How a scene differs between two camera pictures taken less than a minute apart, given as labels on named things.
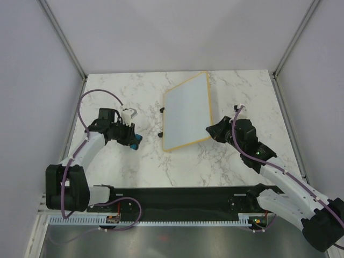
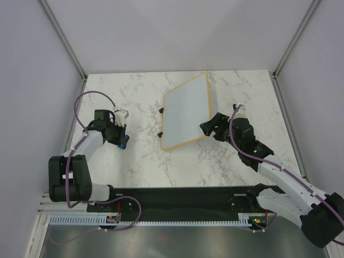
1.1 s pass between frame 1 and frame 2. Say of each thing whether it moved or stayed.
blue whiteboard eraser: moved
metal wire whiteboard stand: stayed
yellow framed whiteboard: stayed
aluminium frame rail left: stayed
